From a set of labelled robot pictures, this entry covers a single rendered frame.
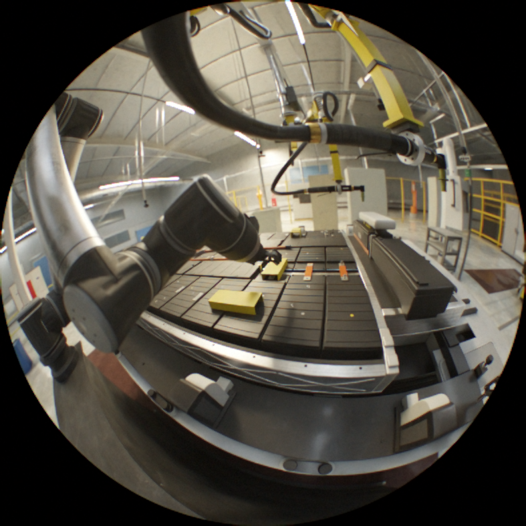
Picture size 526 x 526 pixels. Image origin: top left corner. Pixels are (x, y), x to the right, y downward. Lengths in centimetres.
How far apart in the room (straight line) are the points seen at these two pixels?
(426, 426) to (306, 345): 33
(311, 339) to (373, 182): 497
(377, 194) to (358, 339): 493
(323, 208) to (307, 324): 466
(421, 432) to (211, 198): 55
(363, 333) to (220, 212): 39
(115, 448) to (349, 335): 69
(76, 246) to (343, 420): 56
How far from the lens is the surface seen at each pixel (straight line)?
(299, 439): 42
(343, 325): 41
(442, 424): 38
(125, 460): 57
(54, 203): 31
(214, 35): 982
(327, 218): 499
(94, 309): 20
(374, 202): 514
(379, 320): 47
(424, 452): 57
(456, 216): 309
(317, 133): 31
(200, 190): 26
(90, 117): 82
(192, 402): 34
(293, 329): 40
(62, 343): 100
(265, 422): 43
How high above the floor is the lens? 129
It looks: 22 degrees down
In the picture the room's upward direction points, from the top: 10 degrees counter-clockwise
